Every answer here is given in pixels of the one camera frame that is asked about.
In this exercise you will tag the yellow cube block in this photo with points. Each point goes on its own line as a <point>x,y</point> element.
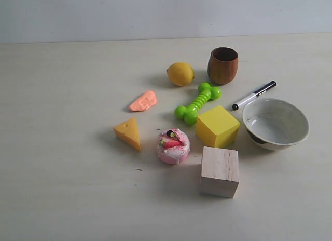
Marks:
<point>217,128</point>

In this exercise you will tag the pink strawberry cake toy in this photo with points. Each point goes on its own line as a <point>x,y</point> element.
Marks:
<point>172,146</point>

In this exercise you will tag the yellow cheese wedge toy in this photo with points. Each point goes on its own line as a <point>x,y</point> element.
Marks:
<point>128,133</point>

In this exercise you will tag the light wooden cube block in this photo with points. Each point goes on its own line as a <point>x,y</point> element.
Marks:
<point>219,172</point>

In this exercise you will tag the yellow lemon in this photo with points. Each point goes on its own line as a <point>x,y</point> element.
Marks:
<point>180,73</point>

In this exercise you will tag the white ceramic bowl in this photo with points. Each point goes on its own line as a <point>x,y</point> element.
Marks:
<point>274,124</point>

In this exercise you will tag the black and white marker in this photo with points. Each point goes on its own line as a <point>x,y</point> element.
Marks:
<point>256,93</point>

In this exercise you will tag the green bone dog toy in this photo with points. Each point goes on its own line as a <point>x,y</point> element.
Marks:
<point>189,114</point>

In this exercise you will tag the orange salmon-coloured toy piece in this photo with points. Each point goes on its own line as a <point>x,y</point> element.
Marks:
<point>143,102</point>

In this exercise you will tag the brown wooden cup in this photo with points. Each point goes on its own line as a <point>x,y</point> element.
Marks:
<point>222,65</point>

